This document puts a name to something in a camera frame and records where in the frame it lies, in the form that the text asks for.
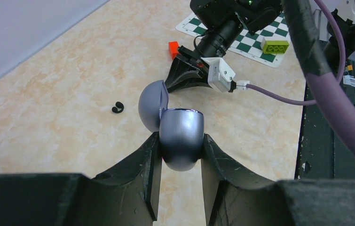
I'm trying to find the lime green white brick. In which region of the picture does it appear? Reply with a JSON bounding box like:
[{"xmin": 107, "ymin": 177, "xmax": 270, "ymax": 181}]
[{"xmin": 260, "ymin": 37, "xmax": 290, "ymax": 54}]

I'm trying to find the black earbud far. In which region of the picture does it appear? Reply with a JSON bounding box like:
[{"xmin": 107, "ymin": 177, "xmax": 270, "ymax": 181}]
[{"xmin": 111, "ymin": 101, "xmax": 124, "ymax": 113}]

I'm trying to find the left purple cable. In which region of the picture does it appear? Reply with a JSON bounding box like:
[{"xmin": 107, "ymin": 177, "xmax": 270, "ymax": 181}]
[{"xmin": 281, "ymin": 0, "xmax": 355, "ymax": 179}]

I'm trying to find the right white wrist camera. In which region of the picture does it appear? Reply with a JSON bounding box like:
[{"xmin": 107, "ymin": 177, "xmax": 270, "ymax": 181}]
[{"xmin": 201, "ymin": 57, "xmax": 250, "ymax": 92}]

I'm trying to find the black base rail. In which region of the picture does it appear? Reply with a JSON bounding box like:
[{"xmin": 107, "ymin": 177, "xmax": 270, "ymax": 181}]
[{"xmin": 294, "ymin": 40, "xmax": 355, "ymax": 181}]

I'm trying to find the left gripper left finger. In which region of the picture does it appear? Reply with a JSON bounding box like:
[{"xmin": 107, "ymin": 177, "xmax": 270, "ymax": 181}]
[{"xmin": 0, "ymin": 132, "xmax": 162, "ymax": 226}]

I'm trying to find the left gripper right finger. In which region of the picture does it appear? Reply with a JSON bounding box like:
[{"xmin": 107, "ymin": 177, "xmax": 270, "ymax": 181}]
[{"xmin": 201, "ymin": 134, "xmax": 355, "ymax": 226}]

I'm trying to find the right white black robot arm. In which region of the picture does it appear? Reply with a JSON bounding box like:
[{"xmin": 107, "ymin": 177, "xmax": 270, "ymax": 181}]
[{"xmin": 165, "ymin": 0, "xmax": 355, "ymax": 92}]

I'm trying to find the green white chessboard mat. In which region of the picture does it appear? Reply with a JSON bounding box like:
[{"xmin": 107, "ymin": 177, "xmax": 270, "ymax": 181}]
[{"xmin": 175, "ymin": 13, "xmax": 291, "ymax": 68}]

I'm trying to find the red block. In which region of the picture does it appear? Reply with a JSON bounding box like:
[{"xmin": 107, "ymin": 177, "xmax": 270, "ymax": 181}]
[{"xmin": 168, "ymin": 41, "xmax": 179, "ymax": 60}]

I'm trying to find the purple grey earbud charging case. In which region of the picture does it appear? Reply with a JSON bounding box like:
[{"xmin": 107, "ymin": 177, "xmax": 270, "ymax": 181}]
[{"xmin": 138, "ymin": 80, "xmax": 205, "ymax": 171}]

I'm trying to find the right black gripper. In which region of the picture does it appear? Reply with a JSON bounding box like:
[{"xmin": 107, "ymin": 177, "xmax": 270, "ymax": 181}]
[{"xmin": 165, "ymin": 45, "xmax": 215, "ymax": 93}]

